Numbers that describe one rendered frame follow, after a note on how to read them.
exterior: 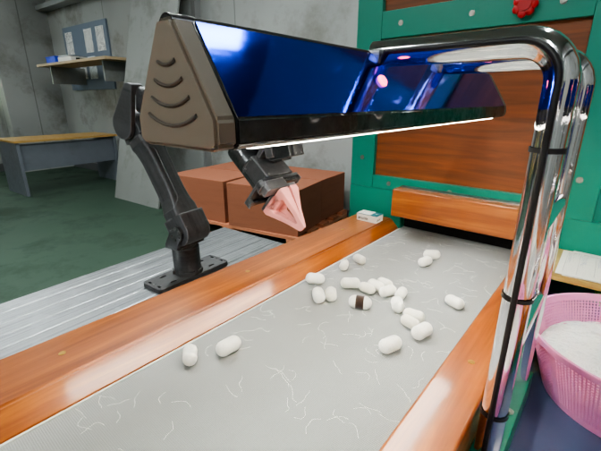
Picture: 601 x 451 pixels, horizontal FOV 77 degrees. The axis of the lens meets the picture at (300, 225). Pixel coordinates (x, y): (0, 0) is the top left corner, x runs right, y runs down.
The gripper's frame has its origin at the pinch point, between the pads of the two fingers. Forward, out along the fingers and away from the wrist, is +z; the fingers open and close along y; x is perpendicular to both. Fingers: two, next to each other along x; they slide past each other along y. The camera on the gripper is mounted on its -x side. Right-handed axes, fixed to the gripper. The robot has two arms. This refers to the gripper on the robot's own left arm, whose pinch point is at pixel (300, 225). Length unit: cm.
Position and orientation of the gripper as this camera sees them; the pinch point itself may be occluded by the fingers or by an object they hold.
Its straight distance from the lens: 66.8
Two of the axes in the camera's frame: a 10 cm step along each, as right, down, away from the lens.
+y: 6.4, -2.4, 7.3
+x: -5.0, 6.0, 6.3
